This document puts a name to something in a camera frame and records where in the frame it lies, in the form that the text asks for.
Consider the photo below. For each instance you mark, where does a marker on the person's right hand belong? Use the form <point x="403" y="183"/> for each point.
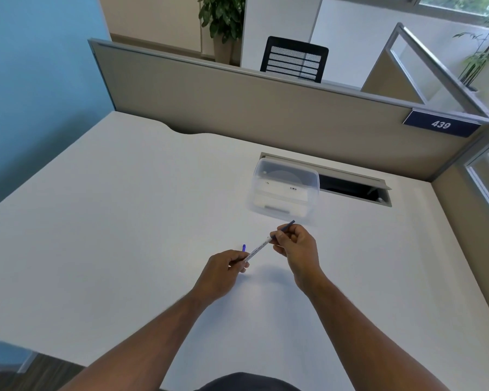
<point x="303" y="252"/>

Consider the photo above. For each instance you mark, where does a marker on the person's left hand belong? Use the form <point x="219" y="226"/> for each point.
<point x="218" y="274"/>

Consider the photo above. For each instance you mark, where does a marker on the person's left thumb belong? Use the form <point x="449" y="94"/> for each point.
<point x="239" y="267"/>

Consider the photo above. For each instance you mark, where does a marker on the person's right thumb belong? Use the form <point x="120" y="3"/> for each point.
<point x="280" y="249"/>

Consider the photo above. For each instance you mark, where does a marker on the white ballpoint pen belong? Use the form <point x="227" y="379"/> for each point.
<point x="257" y="249"/>

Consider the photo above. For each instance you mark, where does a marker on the person's left forearm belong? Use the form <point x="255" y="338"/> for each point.
<point x="146" y="346"/>

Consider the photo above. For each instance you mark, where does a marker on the person's right forearm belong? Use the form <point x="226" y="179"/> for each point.
<point x="362" y="333"/>

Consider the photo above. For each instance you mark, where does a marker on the clear plastic container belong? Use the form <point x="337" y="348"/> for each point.
<point x="283" y="187"/>

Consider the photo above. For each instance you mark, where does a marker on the person's dark clothing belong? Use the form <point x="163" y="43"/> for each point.
<point x="248" y="382"/>

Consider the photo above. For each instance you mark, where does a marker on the beige desk partition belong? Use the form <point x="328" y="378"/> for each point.
<point x="269" y="105"/>

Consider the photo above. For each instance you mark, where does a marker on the black mesh office chair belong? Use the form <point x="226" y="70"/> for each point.
<point x="295" y="59"/>

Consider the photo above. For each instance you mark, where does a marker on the dark blue number sign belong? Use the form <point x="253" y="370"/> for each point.
<point x="440" y="124"/>

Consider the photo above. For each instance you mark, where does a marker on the beige side partition with glass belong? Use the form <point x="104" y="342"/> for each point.
<point x="476" y="183"/>

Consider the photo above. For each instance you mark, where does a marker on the beige plant pot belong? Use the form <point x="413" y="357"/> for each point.
<point x="222" y="48"/>

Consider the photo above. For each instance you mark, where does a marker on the glass-panelled grey partition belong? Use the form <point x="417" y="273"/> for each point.
<point x="423" y="69"/>

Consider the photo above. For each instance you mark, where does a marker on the white desk leg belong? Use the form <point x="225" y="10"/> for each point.
<point x="27" y="362"/>

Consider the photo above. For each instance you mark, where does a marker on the green leafy potted plant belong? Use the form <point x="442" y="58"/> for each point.
<point x="222" y="14"/>

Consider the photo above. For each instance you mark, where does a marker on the thin bamboo plant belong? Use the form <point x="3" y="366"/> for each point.
<point x="479" y="52"/>

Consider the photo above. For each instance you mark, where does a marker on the window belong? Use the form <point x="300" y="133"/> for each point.
<point x="456" y="3"/>

